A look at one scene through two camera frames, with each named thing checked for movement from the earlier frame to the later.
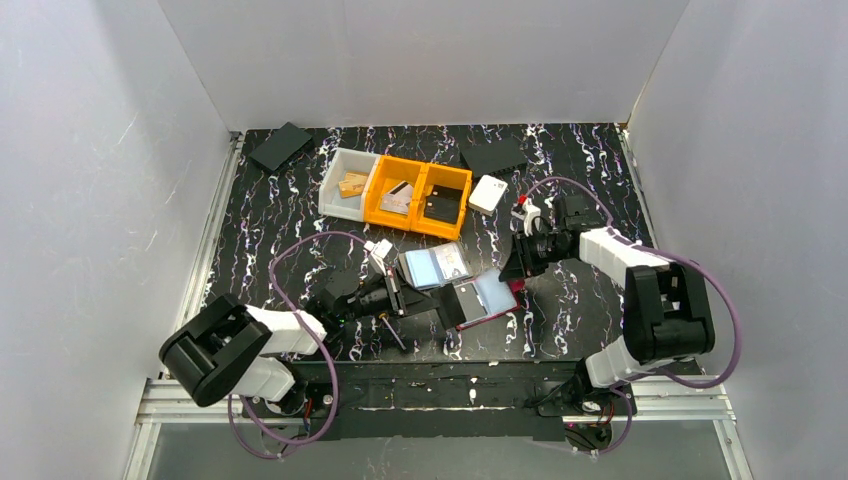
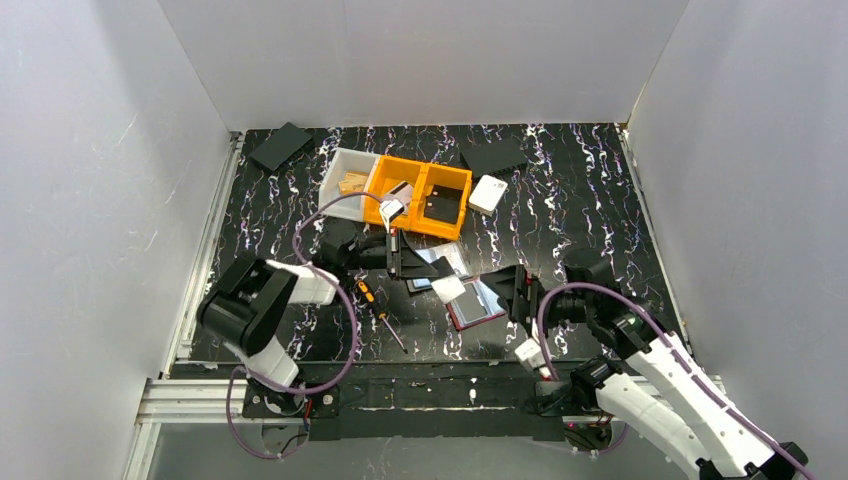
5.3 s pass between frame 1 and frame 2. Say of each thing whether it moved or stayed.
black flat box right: stayed
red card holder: stayed
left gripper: moved
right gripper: moved
